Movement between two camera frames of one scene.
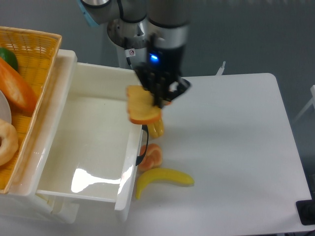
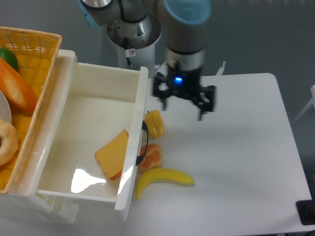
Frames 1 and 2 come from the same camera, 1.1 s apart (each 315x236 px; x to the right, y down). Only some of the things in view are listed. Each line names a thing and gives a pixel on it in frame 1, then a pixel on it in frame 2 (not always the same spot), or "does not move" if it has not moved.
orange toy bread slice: (141, 105) to (111, 157)
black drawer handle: (144, 127) does not move
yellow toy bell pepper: (156, 129) does not move
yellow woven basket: (36, 52) does not move
